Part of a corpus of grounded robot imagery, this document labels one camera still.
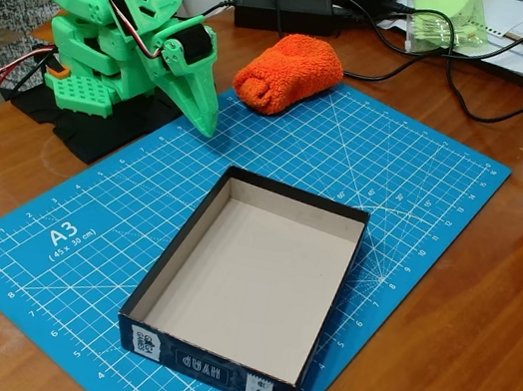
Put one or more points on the blue A3 cutting mat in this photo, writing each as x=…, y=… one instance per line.
x=102, y=208

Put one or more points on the black cardboard box lid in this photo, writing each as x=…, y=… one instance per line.
x=247, y=274

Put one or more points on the clear bag with green contents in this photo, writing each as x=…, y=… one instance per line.
x=444, y=20

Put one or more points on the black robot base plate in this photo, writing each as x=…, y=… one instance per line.
x=99, y=136

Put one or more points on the large black power adapter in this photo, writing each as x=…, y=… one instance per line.
x=284, y=9

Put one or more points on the orange fluffy sock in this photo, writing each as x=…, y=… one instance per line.
x=288, y=73

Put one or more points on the green gripper black servo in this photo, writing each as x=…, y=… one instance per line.
x=201, y=74

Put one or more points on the white paper sheets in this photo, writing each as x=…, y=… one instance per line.
x=519, y=53

